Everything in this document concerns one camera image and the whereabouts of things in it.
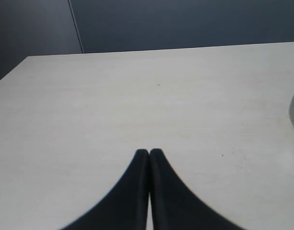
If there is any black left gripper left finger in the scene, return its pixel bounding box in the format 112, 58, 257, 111
64, 149, 150, 230

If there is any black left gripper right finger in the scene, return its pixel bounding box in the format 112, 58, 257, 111
149, 149, 238, 230

